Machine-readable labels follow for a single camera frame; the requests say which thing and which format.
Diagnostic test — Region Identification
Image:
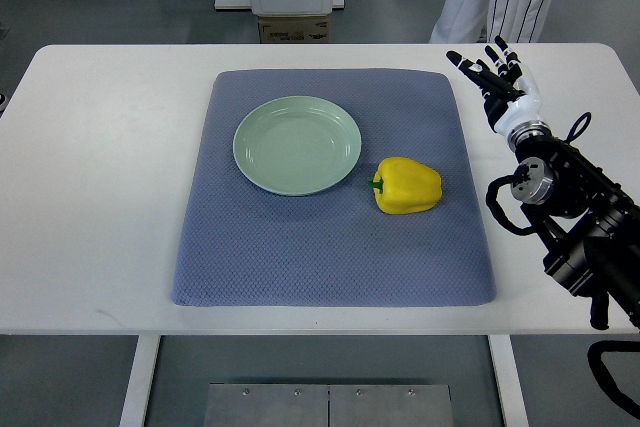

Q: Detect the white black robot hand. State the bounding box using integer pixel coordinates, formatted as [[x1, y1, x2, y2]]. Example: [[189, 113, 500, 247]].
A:
[[446, 36, 542, 138]]

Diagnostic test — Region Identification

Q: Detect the yellow bell pepper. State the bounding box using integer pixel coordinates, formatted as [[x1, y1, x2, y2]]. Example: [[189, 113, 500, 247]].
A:
[[368, 157, 443, 215]]

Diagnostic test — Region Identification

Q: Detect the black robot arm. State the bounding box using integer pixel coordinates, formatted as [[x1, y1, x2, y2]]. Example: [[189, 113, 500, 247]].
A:
[[485, 113, 639, 331]]

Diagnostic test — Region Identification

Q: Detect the light green plate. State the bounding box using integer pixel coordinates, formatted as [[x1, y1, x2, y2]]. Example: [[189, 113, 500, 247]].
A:
[[233, 96, 362, 196]]

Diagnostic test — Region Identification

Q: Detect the cardboard box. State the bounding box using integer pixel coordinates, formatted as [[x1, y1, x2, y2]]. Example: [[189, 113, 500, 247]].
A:
[[258, 16, 330, 44]]

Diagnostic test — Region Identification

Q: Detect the blue quilted mat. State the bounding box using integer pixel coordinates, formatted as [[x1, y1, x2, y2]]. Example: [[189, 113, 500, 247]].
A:
[[171, 69, 496, 307]]

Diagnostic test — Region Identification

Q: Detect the white table right leg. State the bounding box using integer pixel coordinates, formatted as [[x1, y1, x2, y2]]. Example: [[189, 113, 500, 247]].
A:
[[488, 335, 529, 427]]

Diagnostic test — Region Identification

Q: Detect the white table leg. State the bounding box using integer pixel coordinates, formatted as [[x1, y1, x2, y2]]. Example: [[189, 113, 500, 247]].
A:
[[119, 334, 161, 427], [488, 335, 529, 427]]

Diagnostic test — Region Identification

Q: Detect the white table left leg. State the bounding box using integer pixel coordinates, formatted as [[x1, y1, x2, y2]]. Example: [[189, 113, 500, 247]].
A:
[[119, 334, 161, 427]]

